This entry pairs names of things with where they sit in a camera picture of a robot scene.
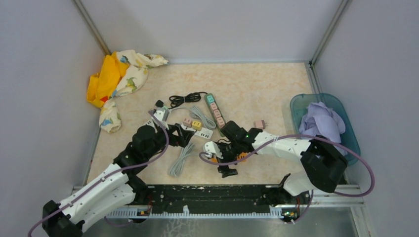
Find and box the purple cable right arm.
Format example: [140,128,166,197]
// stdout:
[199,134,376,198]

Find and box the black coiled cable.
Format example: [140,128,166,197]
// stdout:
[168,91,208,109]

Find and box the yellow plug adapter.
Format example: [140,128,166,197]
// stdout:
[191,120,203,131]

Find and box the grey coiled cable small strip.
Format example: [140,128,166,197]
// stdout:
[170,106,216,130]

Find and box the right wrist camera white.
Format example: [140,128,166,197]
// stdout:
[203,141,222,159]

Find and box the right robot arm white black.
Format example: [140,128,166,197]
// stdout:
[203,121,348,203]

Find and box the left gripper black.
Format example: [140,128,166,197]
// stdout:
[144,120,194,160]

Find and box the teal plastic bin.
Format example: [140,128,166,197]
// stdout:
[290,93,361,155]

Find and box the yellow dinosaur cloth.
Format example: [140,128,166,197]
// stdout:
[86,49,168,133]

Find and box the purple cloth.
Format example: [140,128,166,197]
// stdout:
[298,102,346,144]

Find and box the orange power strip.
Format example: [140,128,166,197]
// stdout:
[209,153,249,163]

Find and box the white usb power strip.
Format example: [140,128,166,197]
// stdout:
[193,127,213,140]

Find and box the black plug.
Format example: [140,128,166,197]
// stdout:
[155,100,164,108]

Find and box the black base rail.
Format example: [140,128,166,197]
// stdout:
[133,185,309,214]

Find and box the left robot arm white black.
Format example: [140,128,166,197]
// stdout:
[42,122,195,237]

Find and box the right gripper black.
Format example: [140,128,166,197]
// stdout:
[214,140,242,178]

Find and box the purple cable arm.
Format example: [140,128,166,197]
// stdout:
[199,134,376,198]
[28,110,170,237]

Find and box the green long power strip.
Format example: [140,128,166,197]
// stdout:
[204,93,227,137]

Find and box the grey cable of orange strip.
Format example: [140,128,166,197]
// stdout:
[168,141,196,178]

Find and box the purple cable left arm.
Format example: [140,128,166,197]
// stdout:
[28,110,170,237]

